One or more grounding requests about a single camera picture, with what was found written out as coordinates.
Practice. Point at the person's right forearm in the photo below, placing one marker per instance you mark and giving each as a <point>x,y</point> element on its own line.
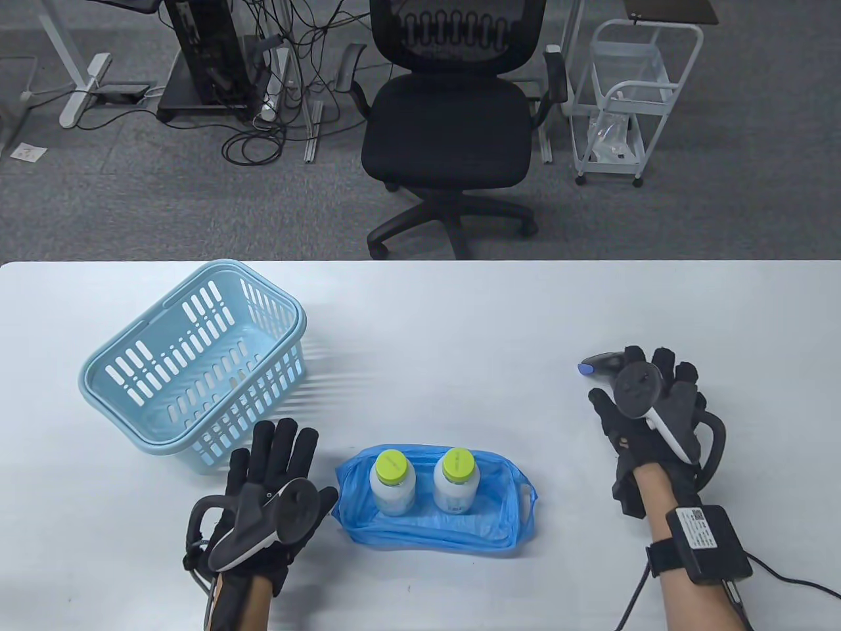
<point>677,591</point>

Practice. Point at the person's left thumb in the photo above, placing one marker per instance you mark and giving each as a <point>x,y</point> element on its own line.
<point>328,503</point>

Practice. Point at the person's left little finger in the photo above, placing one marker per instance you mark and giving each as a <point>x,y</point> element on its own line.
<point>238,470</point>

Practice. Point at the black mesh office chair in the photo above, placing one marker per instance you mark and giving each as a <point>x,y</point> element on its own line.
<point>447,125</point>

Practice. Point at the person's right hand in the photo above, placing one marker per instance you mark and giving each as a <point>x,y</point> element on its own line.
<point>627,444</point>

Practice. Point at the black computer tower stand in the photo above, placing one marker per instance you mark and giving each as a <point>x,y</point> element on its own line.
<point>207,66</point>

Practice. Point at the aluminium rail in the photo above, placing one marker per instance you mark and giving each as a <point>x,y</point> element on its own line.
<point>545,141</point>
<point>313,131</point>

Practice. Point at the person's left hand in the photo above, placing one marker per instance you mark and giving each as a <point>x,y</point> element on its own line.
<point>263,460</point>

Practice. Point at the clear plastic bag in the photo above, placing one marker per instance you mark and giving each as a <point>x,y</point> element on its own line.
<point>611,135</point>

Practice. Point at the person's right thumb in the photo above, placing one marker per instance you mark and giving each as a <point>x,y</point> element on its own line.
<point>602,407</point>

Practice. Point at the person's right little finger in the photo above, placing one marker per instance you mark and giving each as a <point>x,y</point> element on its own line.
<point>699,402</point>

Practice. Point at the white bottle with green lid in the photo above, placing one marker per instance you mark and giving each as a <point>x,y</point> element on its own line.
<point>454,486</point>
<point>393,486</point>

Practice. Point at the white paper scrap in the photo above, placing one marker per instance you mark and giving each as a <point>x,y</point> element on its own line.
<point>28,152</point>

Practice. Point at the light blue plastic basket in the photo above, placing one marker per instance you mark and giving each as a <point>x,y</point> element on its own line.
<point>197,368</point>

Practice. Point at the person's right middle finger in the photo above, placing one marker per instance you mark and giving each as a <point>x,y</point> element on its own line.
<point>663,363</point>

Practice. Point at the white rolling cart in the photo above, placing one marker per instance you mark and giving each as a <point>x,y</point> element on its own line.
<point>631,98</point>

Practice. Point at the grey white glove-mounted controller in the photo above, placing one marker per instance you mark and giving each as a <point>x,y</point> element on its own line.
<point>640,391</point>
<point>263,526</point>

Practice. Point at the person's left middle finger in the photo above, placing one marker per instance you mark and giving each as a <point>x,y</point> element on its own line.
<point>286,450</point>

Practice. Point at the blue transparent plastic bag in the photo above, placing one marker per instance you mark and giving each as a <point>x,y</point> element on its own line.
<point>427,529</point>

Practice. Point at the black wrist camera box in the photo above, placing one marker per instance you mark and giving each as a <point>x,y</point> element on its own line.
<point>709,542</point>

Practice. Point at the white desk leg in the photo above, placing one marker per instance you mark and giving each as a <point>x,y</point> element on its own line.
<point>82,85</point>

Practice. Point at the person's left forearm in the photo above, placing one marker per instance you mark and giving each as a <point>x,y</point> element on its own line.
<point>246,605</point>

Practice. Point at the black floor socket box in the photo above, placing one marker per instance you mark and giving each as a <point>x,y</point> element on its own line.
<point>121,92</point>

